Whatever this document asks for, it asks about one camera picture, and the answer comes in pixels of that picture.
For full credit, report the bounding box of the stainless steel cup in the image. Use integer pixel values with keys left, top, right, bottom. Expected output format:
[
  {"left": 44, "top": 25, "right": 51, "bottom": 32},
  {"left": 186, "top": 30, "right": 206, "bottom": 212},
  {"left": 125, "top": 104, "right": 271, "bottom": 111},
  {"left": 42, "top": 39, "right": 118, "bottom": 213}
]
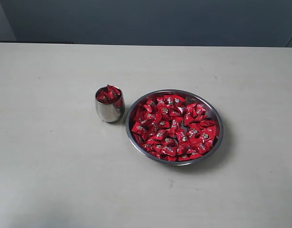
[{"left": 95, "top": 85, "right": 125, "bottom": 123}]

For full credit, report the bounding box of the red candy from gripper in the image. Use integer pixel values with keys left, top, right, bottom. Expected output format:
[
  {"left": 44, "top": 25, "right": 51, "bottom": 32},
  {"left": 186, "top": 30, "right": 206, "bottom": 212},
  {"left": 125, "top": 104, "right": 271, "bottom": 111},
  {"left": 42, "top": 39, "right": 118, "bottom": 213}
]
[{"left": 107, "top": 85, "right": 121, "bottom": 100}]

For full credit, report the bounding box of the round stainless steel plate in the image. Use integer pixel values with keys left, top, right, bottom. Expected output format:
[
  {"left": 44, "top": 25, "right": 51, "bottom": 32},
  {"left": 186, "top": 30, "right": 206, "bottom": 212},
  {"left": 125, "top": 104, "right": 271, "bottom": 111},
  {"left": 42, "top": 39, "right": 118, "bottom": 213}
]
[{"left": 126, "top": 89, "right": 224, "bottom": 166}]

